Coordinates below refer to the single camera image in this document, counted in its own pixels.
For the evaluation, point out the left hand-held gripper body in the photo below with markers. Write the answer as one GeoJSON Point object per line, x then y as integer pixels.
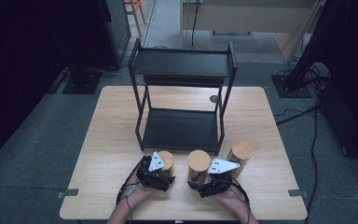
{"type": "Point", "coordinates": [146, 177]}

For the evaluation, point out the orange wooden chair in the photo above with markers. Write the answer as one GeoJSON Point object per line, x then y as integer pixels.
{"type": "Point", "coordinates": [135, 9]}

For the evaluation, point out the glass jar with reddish contents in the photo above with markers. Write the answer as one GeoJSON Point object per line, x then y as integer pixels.
{"type": "Point", "coordinates": [199, 160]}

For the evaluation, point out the black slanted stand pole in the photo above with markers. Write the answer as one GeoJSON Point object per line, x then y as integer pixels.
{"type": "Point", "coordinates": [317, 43]}

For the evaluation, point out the glass jar with pale contents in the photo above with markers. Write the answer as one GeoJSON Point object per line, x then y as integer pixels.
{"type": "Point", "coordinates": [243, 150]}

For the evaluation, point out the black equipment box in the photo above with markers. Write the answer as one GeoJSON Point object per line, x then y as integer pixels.
{"type": "Point", "coordinates": [345, 118]}

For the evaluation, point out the round grey table grommet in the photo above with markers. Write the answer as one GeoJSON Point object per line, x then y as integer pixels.
{"type": "Point", "coordinates": [213, 99]}

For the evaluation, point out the beige desk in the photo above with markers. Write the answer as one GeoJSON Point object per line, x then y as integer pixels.
{"type": "Point", "coordinates": [245, 15]}

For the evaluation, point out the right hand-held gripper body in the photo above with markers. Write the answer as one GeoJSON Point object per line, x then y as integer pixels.
{"type": "Point", "coordinates": [219, 183]}

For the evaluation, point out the black metal two-tier rack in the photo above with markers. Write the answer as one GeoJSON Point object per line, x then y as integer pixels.
{"type": "Point", "coordinates": [180, 130]}

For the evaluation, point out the person's left hand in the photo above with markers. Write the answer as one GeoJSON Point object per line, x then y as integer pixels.
{"type": "Point", "coordinates": [141, 193]}

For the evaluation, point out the grey tape strip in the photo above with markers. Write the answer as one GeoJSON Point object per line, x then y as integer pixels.
{"type": "Point", "coordinates": [68, 193]}
{"type": "Point", "coordinates": [297, 193]}

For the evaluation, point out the glass jar with wooden lid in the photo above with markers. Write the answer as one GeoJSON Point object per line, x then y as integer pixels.
{"type": "Point", "coordinates": [168, 159]}

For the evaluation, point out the person's right hand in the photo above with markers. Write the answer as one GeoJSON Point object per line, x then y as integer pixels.
{"type": "Point", "coordinates": [230, 197]}

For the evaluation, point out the black stand base plate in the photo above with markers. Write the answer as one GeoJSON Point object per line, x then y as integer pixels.
{"type": "Point", "coordinates": [291, 87]}
{"type": "Point", "coordinates": [82, 82]}

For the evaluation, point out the dark cabinet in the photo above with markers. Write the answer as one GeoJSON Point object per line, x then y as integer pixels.
{"type": "Point", "coordinates": [118, 31]}

